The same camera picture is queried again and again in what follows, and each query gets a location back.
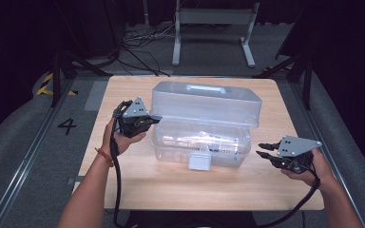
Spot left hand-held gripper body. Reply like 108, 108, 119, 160
112, 96, 155, 139

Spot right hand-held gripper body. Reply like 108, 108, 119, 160
270, 135, 323, 175

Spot clear plastic storage box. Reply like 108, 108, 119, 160
149, 81, 263, 171

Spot person's left hand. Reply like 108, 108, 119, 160
102, 117, 147, 157

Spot person's right hand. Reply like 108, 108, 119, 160
279, 148, 336, 188

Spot clear plastic packet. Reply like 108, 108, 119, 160
160, 130, 245, 155

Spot black tripod stand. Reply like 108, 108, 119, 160
48, 48, 114, 108
252, 51, 316, 111

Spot yellow black floor tape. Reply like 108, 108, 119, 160
35, 72, 79, 97

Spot person's dark clothing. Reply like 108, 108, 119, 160
123, 210, 259, 228

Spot grey metal stand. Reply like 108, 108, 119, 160
171, 0, 261, 69

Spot metal floor rail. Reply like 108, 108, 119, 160
289, 83, 365, 228
0, 79, 74, 228

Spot red bracelet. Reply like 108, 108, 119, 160
95, 147, 115, 168

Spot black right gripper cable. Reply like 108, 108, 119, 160
256, 162, 321, 228

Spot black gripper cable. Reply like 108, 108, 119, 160
256, 162, 321, 228
108, 122, 125, 228

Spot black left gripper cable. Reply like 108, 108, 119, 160
108, 122, 125, 228

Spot black floor cables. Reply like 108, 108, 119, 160
118, 20, 176, 78

